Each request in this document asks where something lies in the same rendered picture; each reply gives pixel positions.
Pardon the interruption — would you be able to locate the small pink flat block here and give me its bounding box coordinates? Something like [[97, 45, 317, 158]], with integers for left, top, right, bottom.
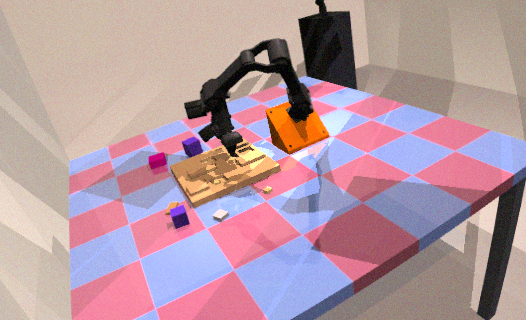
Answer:
[[149, 152, 166, 169]]

